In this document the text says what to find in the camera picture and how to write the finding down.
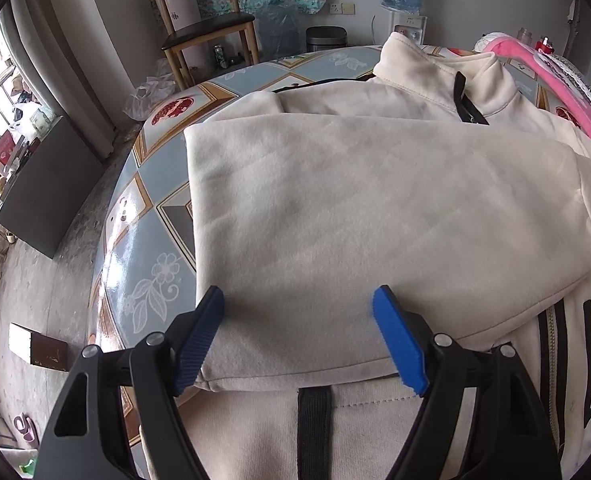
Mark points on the grey curtain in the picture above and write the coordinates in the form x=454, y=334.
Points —
x=65, y=60

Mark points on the wooden chair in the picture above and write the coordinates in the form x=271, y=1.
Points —
x=205, y=27

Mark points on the wall socket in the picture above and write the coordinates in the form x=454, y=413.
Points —
x=342, y=8

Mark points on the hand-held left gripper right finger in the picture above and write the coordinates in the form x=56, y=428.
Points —
x=399, y=346

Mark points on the pink slippers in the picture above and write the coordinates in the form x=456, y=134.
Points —
x=26, y=427

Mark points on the empty clear water jug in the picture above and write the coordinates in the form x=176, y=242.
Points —
x=279, y=30

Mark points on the black cabinet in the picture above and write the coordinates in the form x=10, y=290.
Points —
x=50, y=185

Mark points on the pink cloth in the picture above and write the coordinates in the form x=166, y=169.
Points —
x=550, y=85

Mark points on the fruit patterned tablecloth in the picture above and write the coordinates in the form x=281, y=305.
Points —
x=140, y=260

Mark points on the white plastic bag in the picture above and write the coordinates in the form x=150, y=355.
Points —
x=148, y=97

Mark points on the white cylindrical appliance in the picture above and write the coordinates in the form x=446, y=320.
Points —
x=175, y=5

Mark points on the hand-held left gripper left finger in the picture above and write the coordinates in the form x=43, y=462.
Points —
x=203, y=341

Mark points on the cardboard box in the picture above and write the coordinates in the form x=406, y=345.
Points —
x=45, y=352

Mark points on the cream zip jacket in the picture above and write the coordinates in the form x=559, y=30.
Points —
x=350, y=210

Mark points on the red small item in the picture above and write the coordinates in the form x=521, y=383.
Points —
x=544, y=46

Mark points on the green can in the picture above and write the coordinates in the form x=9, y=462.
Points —
x=219, y=57

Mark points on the glass jar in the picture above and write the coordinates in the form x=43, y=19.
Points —
x=524, y=36

